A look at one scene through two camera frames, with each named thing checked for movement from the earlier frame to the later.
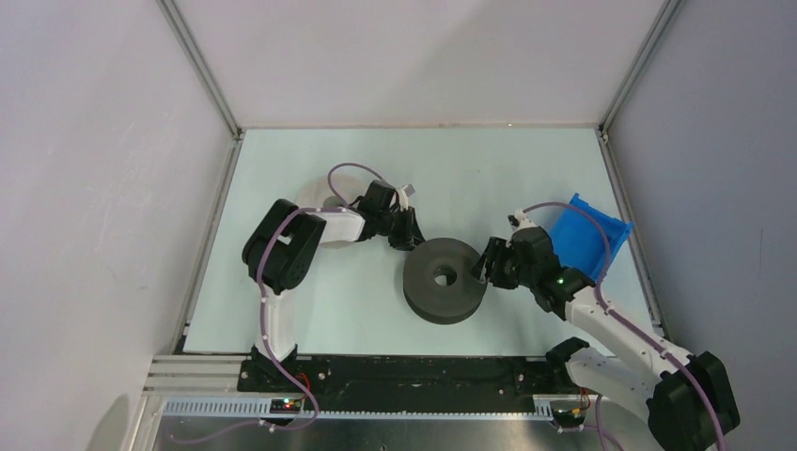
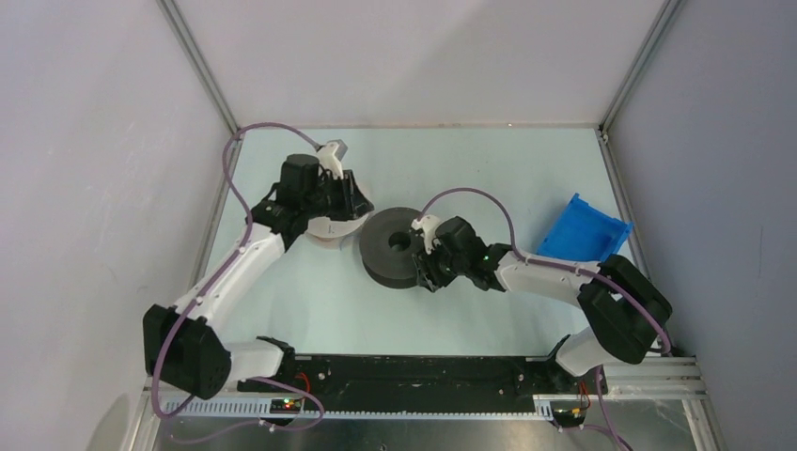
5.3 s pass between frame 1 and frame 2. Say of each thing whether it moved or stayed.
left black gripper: moved
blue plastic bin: stayed
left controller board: stayed
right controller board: stayed
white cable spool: stayed
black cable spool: moved
